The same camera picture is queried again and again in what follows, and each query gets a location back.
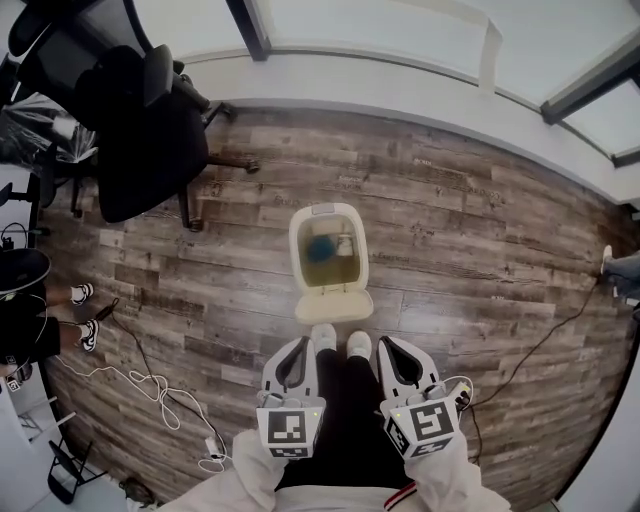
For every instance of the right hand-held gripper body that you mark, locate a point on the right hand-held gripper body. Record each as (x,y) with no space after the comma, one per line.
(425,422)

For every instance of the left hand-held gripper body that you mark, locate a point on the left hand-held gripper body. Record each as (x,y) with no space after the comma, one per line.
(287,425)

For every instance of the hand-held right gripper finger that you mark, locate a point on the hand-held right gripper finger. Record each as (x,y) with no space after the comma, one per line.
(386,385)
(430,372)

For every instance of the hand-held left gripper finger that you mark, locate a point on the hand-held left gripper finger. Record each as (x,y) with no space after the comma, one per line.
(270,382)
(312,380)

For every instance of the white lidded trash bin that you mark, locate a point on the white lidded trash bin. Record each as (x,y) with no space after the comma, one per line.
(330,275)

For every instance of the person's right forearm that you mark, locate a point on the person's right forearm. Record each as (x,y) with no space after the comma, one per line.
(445,480)

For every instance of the person's left forearm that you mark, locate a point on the person's left forearm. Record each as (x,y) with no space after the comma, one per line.
(257,475)

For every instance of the dark blue round object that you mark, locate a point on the dark blue round object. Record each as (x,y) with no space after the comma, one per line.
(320,249)

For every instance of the white plastic container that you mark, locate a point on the white plastic container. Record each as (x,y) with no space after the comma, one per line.
(344,245)

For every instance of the white power strip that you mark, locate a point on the white power strip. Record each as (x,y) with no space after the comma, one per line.
(462,387)

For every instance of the person's left white shoe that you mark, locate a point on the person's left white shoe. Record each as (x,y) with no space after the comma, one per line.
(323,337)

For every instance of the person's white shoe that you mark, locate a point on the person's white shoe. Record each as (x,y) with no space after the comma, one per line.
(323,337)
(359,344)

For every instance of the person's right white shoe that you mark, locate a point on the person's right white shoe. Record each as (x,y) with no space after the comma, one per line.
(359,344)

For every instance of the person's legs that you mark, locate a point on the person's legs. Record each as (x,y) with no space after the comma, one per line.
(345,425)

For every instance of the white charger plug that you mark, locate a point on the white charger plug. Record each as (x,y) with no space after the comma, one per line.
(214,447)

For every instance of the person's white top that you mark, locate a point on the person's white top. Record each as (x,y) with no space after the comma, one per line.
(340,500)

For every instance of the white table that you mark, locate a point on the white table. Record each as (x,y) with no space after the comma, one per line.
(20,450)

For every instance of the black mesh office chair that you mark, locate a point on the black mesh office chair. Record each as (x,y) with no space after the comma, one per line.
(145,150)

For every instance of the black-framed window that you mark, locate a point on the black-framed window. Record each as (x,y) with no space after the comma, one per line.
(595,95)
(250,25)

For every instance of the white tape strip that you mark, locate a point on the white tape strip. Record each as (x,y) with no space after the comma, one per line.
(492,45)

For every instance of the plastic-wrapped black office chair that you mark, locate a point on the plastic-wrapped black office chair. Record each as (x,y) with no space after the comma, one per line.
(35,130)

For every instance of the large frosted window pane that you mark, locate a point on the large frosted window pane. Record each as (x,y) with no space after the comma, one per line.
(400,25)

